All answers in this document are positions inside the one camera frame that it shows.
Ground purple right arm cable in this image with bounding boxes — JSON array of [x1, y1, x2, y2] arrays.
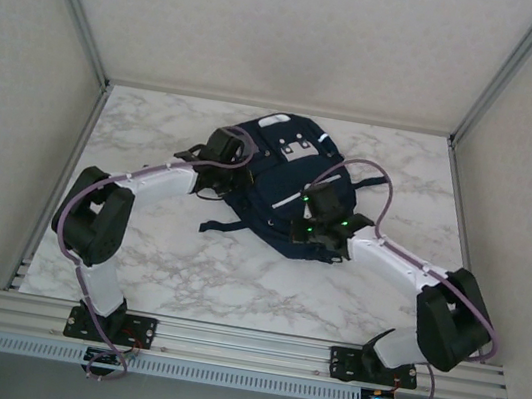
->
[[274, 150, 526, 399]]

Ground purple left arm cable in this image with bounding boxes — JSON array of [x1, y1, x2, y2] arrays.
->
[[28, 99, 261, 399]]

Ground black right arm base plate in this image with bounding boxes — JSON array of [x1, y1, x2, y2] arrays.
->
[[325, 344, 423, 392]]

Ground black left camera cable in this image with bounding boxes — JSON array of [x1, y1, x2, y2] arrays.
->
[[193, 182, 230, 203]]

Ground aluminium frame post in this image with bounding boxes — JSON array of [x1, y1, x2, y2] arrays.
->
[[448, 0, 532, 160], [10, 0, 124, 93]]

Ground aluminium table edge rail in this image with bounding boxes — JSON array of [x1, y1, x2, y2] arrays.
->
[[105, 76, 456, 141], [8, 72, 113, 302], [416, 137, 517, 364]]

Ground grey slotted cable duct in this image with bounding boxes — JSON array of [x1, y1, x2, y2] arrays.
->
[[0, 331, 365, 399]]

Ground navy blue backpack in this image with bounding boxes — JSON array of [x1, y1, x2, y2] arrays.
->
[[196, 101, 396, 274]]

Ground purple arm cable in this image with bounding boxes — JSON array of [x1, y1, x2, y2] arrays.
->
[[274, 150, 526, 399], [28, 99, 261, 399]]

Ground aluminium mounting rail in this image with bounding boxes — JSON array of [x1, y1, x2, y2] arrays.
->
[[0, 287, 518, 399]]

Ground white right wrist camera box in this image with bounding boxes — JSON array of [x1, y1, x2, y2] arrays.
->
[[299, 198, 318, 221]]

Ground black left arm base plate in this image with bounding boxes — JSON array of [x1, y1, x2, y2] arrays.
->
[[62, 303, 160, 352]]

